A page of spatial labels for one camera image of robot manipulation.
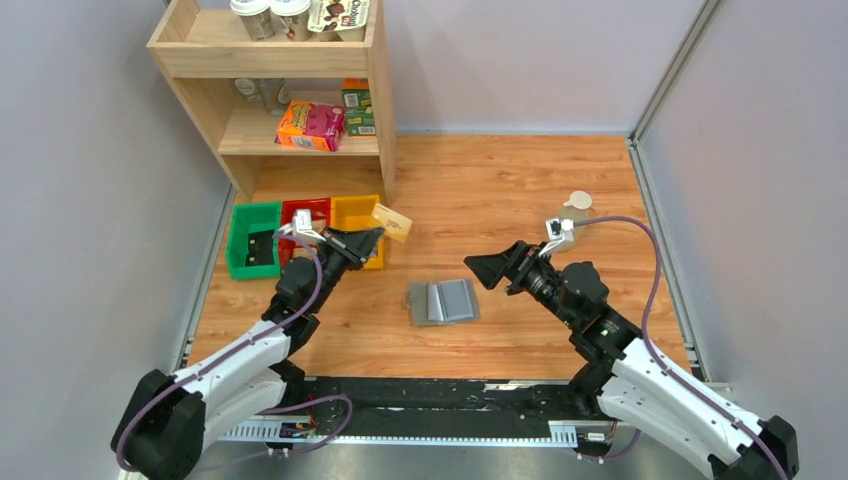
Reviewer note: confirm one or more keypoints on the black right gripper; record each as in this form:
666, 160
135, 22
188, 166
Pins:
509, 265

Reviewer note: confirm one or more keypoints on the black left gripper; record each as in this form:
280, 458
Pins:
352, 246

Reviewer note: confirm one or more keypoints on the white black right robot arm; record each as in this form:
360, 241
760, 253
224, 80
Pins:
626, 377

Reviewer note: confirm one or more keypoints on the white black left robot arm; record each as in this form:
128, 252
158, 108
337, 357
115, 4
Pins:
218, 384

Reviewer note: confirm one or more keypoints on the black card in green bin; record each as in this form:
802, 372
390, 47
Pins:
260, 248

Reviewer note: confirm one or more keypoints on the yellow plastic bin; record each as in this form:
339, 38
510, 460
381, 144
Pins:
353, 213

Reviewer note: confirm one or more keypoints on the red plastic bin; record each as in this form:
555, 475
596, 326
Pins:
320, 210

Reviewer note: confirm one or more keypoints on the green liquid bottle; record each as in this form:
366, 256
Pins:
577, 208

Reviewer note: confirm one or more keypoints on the green carton box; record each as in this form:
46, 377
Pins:
359, 116

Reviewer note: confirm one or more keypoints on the orange pink snack box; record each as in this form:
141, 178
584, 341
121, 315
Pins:
312, 125

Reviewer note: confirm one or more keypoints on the clear glass jar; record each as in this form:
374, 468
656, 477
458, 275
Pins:
275, 95

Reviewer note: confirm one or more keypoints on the chocolate pudding pack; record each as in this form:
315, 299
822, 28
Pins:
345, 19

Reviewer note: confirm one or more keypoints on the white lid paper cup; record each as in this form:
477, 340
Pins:
255, 16

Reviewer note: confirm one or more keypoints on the wooden shelf unit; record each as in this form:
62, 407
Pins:
235, 90

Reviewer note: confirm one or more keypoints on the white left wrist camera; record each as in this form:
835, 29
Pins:
300, 228

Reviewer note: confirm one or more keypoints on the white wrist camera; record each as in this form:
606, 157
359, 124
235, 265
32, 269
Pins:
561, 236
300, 228

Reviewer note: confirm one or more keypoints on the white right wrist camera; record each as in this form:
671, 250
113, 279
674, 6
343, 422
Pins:
561, 236

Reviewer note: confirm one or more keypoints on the aluminium frame rail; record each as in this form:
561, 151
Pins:
299, 431

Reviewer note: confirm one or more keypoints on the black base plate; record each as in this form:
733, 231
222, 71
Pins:
446, 408

